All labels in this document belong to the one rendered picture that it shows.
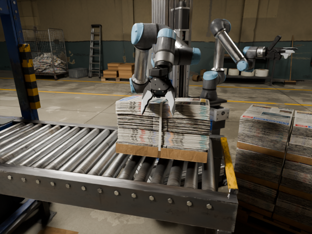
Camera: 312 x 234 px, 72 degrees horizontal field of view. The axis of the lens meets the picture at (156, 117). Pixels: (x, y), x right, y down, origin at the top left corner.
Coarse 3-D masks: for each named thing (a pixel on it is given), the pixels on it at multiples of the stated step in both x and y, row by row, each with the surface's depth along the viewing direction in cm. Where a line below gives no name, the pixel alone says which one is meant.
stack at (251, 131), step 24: (240, 120) 142; (264, 120) 134; (288, 120) 134; (264, 144) 138; (288, 144) 130; (240, 168) 151; (264, 168) 142; (288, 168) 133; (240, 192) 157; (264, 192) 147; (240, 216) 162; (264, 216) 154; (288, 216) 142
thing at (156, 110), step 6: (156, 102) 86; (168, 102) 87; (156, 108) 84; (162, 108) 84; (168, 108) 84; (156, 114) 85; (162, 114) 84; (168, 114) 84; (156, 120) 85; (162, 120) 85; (168, 120) 84; (156, 126) 86; (162, 126) 85; (156, 132) 86; (162, 132) 86; (156, 138) 87; (162, 138) 86; (156, 144) 87; (162, 144) 87
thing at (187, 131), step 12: (180, 108) 82; (192, 108) 81; (204, 108) 80; (180, 120) 83; (192, 120) 82; (204, 120) 81; (168, 132) 85; (180, 132) 84; (192, 132) 83; (204, 132) 82; (168, 144) 86; (180, 144) 85; (192, 144) 84; (204, 144) 83
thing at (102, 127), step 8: (16, 120) 142; (24, 120) 142; (32, 120) 142; (40, 120) 142; (72, 128) 134; (80, 128) 132; (104, 128) 129; (112, 128) 129; (216, 136) 118; (216, 144) 117; (216, 152) 119
